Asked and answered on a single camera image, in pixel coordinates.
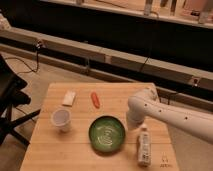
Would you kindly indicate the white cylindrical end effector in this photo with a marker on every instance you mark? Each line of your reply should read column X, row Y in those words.
column 132, row 125

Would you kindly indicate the green ceramic bowl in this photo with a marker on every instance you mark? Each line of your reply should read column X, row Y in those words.
column 106, row 134

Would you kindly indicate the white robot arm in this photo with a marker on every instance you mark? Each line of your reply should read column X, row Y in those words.
column 144, row 103

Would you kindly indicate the white plastic bottle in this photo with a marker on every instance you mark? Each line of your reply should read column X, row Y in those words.
column 144, row 147

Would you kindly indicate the orange carrot toy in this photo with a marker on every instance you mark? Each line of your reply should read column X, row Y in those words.
column 95, row 100

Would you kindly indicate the white rectangular block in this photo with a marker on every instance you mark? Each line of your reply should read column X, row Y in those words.
column 69, row 98

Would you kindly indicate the translucent plastic cup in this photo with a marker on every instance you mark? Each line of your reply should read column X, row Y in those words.
column 61, row 120

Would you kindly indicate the black office chair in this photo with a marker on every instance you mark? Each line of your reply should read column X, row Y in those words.
column 11, row 95

